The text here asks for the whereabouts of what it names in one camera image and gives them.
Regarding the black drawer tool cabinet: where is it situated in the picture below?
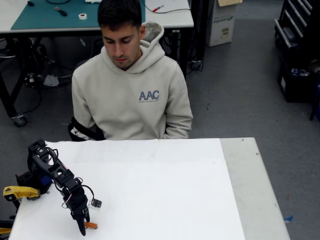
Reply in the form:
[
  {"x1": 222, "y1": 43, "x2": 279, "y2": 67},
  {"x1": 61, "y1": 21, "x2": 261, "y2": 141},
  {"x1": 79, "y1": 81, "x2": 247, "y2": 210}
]
[{"x1": 274, "y1": 0, "x2": 320, "y2": 50}]

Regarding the green cutting mat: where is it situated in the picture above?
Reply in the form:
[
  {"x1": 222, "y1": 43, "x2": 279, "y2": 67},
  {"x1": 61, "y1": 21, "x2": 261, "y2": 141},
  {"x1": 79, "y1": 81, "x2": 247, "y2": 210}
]
[{"x1": 10, "y1": 0, "x2": 146, "y2": 30}]

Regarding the workbench caster wheel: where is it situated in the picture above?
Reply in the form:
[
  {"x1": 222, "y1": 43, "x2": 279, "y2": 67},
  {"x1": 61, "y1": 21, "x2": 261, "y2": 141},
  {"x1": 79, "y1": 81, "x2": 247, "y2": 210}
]
[{"x1": 12, "y1": 113, "x2": 27, "y2": 127}]

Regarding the white cardboard box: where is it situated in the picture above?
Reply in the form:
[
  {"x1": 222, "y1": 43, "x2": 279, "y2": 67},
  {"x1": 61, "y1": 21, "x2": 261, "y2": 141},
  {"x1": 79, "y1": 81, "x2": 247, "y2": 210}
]
[{"x1": 205, "y1": 0, "x2": 243, "y2": 48}]

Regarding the yellow table clamp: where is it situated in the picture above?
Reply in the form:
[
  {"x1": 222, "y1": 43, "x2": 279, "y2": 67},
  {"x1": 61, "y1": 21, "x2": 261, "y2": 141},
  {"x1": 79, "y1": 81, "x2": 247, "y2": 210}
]
[
  {"x1": 2, "y1": 185, "x2": 41, "y2": 202},
  {"x1": 0, "y1": 219, "x2": 14, "y2": 236}
]

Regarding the black utility knife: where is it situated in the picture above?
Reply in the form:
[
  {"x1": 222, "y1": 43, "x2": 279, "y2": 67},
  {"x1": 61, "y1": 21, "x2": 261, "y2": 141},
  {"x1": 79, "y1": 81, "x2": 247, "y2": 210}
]
[{"x1": 53, "y1": 6, "x2": 68, "y2": 17}]

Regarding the white workbench with black frame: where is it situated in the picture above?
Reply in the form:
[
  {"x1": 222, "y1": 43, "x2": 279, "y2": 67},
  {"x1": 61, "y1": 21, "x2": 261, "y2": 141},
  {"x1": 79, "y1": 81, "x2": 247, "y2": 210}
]
[{"x1": 0, "y1": 0, "x2": 195, "y2": 127}]

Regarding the black cable with red connector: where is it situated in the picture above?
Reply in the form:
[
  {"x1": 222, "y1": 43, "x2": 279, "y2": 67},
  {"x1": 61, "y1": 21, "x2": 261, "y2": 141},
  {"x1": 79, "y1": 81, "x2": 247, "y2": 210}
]
[{"x1": 141, "y1": 0, "x2": 191, "y2": 14}]

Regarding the small white camera module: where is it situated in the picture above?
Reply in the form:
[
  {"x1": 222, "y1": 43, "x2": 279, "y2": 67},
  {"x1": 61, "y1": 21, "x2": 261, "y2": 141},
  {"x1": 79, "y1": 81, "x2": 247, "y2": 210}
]
[{"x1": 87, "y1": 198, "x2": 103, "y2": 211}]

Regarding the large white paper sheet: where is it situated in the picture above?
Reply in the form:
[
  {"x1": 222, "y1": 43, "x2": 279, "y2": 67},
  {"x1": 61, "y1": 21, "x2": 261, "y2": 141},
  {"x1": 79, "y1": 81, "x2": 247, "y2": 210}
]
[{"x1": 8, "y1": 137, "x2": 247, "y2": 240}]

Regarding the black storage crate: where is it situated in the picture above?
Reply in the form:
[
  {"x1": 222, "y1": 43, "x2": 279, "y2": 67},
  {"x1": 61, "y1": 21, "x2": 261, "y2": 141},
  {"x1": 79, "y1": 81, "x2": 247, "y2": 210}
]
[{"x1": 276, "y1": 53, "x2": 320, "y2": 103}]

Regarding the man in beige hoodie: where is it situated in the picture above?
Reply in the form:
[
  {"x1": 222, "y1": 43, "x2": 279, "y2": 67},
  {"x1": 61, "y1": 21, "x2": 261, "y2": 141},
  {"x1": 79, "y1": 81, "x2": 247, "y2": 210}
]
[{"x1": 71, "y1": 0, "x2": 194, "y2": 141}]

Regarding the black camera cable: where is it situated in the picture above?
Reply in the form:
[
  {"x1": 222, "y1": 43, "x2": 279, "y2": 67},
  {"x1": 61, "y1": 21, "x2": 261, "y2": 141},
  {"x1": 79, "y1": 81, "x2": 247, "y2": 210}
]
[{"x1": 81, "y1": 184, "x2": 96, "y2": 201}]

